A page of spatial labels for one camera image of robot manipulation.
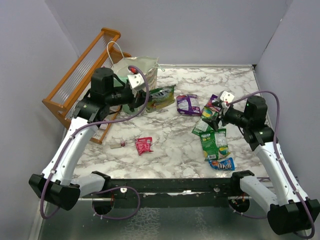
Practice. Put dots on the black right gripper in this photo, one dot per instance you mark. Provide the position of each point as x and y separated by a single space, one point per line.
213 122

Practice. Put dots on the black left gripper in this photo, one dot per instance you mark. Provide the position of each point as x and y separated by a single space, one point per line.
136 100

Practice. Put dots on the green yellow Fox's spring tea bag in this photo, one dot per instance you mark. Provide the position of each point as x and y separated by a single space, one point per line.
160 98

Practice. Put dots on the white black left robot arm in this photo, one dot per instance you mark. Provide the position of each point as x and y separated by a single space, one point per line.
56 184

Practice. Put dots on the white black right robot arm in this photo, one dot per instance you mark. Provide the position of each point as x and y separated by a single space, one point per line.
288 208

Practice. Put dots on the green Fox's bag under gripper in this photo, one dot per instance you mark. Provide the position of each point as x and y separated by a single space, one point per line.
202 125

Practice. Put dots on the purple Fox's candy bag right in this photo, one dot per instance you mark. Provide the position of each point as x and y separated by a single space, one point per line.
211 104

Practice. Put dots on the purple fox's candy bag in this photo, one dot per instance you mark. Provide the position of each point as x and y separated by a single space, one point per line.
188 104
211 104

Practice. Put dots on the green candy bag back side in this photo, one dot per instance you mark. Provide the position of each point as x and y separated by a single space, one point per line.
214 144

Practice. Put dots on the green paper gift bag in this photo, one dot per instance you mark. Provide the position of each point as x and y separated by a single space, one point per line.
119 64

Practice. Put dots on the purple Fox's candy bag left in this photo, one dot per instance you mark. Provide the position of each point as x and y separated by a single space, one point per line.
188 104

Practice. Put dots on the red white small card box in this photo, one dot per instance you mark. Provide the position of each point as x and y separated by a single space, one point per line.
104 126

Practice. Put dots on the blue M&M's packet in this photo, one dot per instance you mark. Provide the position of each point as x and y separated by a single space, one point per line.
223 165

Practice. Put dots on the pink red snack packet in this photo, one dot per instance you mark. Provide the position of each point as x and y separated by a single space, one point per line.
143 145

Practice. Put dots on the small beige eraser block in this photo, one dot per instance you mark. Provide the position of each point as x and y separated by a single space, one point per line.
115 146

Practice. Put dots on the wooden rack with clear slats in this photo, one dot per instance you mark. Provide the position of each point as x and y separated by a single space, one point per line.
75 83

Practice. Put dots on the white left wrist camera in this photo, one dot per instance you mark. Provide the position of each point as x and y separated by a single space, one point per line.
136 81

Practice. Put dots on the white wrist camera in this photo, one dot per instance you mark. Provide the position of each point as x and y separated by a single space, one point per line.
225 98
136 81

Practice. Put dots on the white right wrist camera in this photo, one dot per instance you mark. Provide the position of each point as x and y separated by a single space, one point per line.
225 98

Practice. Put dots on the black front mounting rail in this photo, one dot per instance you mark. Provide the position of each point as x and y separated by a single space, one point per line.
169 192

